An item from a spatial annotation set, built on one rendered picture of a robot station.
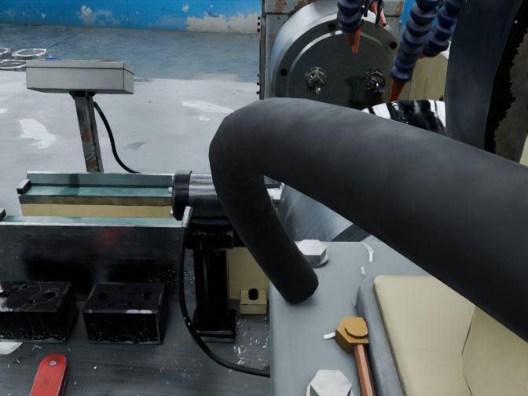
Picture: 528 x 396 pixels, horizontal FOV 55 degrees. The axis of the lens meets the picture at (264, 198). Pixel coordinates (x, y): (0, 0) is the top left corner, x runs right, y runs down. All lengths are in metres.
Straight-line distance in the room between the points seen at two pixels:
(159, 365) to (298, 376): 0.50
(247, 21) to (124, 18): 1.51
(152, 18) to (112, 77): 5.73
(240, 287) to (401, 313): 0.56
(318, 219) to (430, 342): 0.19
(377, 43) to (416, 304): 0.72
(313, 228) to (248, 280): 0.39
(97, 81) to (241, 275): 0.43
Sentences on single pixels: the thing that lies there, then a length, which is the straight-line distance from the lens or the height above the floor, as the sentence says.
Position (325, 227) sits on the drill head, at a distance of 0.36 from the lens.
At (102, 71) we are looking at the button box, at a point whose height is 1.06.
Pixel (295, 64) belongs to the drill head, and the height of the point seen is 1.08.
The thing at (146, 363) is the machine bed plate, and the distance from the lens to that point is 0.70.
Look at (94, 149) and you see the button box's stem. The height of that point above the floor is 0.91.
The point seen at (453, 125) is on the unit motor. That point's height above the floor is 1.25.
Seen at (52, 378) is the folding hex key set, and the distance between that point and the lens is 0.69.
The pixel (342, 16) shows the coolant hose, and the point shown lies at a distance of 0.50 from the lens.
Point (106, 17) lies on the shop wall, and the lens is 6.86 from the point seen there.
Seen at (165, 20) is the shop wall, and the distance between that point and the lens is 6.62.
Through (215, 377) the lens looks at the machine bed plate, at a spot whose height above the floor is 0.80.
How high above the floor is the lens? 1.31
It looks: 30 degrees down
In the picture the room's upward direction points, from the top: 1 degrees clockwise
